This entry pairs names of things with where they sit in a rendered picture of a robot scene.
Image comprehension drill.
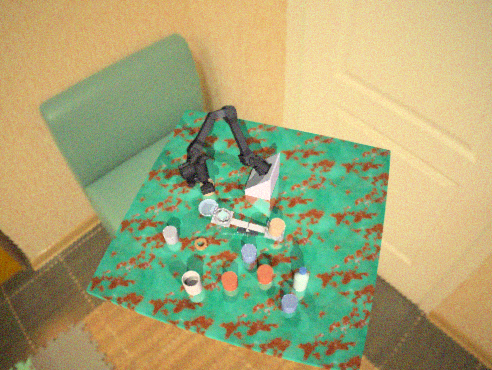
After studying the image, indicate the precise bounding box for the orange cylinder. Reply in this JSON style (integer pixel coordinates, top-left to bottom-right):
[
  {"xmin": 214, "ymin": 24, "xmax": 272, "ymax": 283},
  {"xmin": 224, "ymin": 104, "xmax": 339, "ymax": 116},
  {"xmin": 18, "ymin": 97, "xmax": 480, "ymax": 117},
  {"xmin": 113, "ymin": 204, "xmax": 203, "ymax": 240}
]
[
  {"xmin": 257, "ymin": 265, "xmax": 273, "ymax": 284},
  {"xmin": 222, "ymin": 271, "xmax": 238, "ymax": 292}
]

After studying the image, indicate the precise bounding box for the white round dish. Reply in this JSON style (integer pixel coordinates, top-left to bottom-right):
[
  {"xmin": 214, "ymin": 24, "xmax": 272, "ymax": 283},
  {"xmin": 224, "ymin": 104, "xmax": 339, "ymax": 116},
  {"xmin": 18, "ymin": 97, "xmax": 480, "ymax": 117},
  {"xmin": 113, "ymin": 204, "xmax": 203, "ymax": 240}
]
[{"xmin": 198, "ymin": 199, "xmax": 218, "ymax": 216}]

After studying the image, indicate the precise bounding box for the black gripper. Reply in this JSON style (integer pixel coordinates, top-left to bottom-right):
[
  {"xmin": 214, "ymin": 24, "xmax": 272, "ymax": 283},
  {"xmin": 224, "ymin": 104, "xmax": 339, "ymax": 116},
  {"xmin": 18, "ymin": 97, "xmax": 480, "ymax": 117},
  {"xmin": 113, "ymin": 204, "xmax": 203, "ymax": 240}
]
[{"xmin": 195, "ymin": 169, "xmax": 215, "ymax": 195}]

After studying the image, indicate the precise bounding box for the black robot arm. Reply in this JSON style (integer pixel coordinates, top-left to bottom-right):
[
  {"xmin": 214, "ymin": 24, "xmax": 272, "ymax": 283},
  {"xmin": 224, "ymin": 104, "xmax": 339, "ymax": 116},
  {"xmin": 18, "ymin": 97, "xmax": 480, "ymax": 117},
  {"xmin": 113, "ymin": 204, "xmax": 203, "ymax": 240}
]
[{"xmin": 178, "ymin": 105, "xmax": 272, "ymax": 188}]

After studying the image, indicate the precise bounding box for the grey balance beam with round pans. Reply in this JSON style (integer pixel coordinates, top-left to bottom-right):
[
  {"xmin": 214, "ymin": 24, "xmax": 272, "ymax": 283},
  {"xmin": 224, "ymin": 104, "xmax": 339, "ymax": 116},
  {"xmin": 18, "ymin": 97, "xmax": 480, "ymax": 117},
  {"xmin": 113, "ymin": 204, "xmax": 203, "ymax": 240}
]
[{"xmin": 211, "ymin": 207, "xmax": 285, "ymax": 241}]

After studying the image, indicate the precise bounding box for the tan ring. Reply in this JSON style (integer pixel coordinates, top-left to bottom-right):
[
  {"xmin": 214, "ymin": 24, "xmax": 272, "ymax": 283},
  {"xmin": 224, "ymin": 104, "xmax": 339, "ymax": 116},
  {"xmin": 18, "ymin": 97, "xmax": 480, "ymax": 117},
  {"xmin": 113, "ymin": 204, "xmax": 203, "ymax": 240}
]
[{"xmin": 195, "ymin": 238, "xmax": 208, "ymax": 250}]

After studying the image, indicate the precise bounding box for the pale grey bottle with blue cap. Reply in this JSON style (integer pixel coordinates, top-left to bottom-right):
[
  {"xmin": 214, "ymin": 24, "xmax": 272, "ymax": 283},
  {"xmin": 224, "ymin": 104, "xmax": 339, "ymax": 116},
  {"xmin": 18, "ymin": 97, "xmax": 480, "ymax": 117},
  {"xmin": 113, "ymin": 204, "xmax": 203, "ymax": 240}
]
[{"xmin": 292, "ymin": 267, "xmax": 309, "ymax": 292}]

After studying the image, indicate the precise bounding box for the white open cup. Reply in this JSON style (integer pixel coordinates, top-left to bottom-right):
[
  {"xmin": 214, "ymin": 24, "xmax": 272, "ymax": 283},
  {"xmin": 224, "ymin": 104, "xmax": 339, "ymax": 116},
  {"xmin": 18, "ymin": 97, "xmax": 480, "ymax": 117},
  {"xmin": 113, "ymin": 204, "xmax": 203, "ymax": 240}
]
[{"xmin": 182, "ymin": 271, "xmax": 203, "ymax": 296}]

